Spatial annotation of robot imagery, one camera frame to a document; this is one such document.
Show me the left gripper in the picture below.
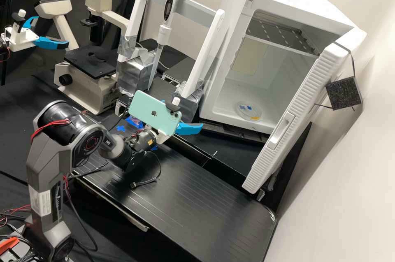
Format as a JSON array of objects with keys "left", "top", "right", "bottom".
[{"left": 4, "top": 15, "right": 70, "bottom": 53}]

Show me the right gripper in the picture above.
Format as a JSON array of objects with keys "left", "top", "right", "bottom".
[{"left": 144, "top": 122, "right": 204, "bottom": 146}]

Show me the incubator door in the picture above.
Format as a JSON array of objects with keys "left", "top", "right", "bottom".
[{"left": 241, "top": 27, "right": 368, "bottom": 195}]

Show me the left phone holder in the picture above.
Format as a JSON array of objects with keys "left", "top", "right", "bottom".
[{"left": 12, "top": 9, "right": 28, "bottom": 34}]

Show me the black platform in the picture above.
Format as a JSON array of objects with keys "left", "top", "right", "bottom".
[
  {"left": 168, "top": 119, "right": 311, "bottom": 184},
  {"left": 135, "top": 39, "right": 202, "bottom": 90},
  {"left": 71, "top": 142, "right": 277, "bottom": 262}
]

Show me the petri dish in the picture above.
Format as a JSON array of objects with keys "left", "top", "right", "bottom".
[{"left": 234, "top": 100, "right": 265, "bottom": 123}]

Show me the cream microscope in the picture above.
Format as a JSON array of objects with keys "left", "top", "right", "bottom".
[{"left": 34, "top": 0, "right": 131, "bottom": 116}]

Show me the white pipette stand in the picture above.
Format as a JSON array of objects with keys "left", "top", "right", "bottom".
[{"left": 114, "top": 0, "right": 226, "bottom": 122}]

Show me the pipette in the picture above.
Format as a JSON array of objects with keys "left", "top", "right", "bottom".
[{"left": 147, "top": 0, "right": 183, "bottom": 90}]

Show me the white incubator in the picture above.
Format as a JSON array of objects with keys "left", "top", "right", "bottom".
[{"left": 198, "top": 0, "right": 368, "bottom": 135}]

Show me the right wrist camera phone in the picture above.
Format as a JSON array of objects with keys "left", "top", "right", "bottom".
[{"left": 128, "top": 90, "right": 183, "bottom": 138}]

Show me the black cable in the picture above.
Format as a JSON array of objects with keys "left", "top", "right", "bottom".
[{"left": 129, "top": 150, "right": 163, "bottom": 190}]

